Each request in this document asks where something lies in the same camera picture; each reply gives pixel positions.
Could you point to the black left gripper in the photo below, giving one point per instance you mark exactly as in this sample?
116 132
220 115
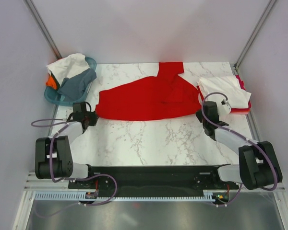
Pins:
94 118

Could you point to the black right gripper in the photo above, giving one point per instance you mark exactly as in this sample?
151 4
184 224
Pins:
198 115

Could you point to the red t shirt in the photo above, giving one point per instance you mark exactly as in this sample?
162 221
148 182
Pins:
234 111
164 96

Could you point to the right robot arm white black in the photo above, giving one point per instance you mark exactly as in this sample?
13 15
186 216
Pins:
258 166

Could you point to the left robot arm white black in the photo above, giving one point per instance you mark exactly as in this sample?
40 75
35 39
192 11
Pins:
53 155

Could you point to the folded white t shirt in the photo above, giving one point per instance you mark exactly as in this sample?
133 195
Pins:
238 98

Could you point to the grey blue t shirt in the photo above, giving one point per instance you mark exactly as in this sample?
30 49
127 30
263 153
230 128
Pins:
74 89

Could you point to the folded red t shirt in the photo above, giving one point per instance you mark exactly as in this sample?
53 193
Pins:
234 111

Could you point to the folded pink t shirt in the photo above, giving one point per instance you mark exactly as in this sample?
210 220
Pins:
241 83

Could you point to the teal plastic basket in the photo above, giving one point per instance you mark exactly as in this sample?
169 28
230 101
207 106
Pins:
52 95

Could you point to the orange t shirt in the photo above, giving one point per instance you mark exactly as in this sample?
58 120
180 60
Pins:
51 82

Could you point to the crumpled white t shirt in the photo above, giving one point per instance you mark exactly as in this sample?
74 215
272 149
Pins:
68 67

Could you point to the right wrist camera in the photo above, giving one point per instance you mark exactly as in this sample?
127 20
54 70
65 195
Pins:
223 108

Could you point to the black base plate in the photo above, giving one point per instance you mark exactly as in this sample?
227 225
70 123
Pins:
152 180

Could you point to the white slotted cable duct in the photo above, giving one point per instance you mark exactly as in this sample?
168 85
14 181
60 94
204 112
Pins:
93 196

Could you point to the left aluminium frame post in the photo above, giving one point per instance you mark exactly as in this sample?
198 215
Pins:
43 28

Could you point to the aluminium frame post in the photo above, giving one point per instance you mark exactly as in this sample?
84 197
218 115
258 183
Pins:
43 28
258 27

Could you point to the right aluminium frame post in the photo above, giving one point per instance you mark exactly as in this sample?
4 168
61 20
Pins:
258 27

